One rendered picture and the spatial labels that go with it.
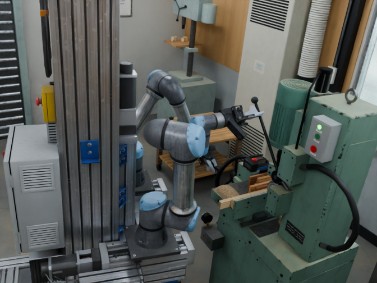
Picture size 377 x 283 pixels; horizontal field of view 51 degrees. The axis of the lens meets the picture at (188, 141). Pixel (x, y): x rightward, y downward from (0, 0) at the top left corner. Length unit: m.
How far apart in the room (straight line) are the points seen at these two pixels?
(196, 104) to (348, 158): 2.83
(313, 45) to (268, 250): 1.91
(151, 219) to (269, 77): 2.13
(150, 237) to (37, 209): 0.49
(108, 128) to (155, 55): 3.35
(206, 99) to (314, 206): 2.77
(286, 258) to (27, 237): 1.15
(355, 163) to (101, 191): 1.09
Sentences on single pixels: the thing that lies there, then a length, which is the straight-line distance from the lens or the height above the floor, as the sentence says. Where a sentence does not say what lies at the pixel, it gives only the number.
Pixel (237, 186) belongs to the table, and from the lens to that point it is 2.15.
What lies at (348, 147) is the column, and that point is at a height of 1.39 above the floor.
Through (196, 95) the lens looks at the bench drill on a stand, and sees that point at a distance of 4.27.
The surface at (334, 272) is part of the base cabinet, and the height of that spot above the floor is 0.68.
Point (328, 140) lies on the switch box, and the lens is 1.59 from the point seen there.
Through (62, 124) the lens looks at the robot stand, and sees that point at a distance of 1.65.
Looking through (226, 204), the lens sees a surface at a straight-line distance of 1.96.
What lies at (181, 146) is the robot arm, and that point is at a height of 1.39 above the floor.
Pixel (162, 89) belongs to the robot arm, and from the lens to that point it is 2.14.
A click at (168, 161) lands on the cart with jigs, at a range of 3.75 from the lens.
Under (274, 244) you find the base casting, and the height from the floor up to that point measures 0.80.
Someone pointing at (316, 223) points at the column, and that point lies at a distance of 1.82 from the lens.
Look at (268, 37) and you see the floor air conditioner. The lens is 3.53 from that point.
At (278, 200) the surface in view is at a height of 1.05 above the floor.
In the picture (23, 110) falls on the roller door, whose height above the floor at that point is 0.30.
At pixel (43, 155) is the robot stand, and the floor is 1.23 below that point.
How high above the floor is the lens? 2.04
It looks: 27 degrees down
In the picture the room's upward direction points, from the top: 5 degrees clockwise
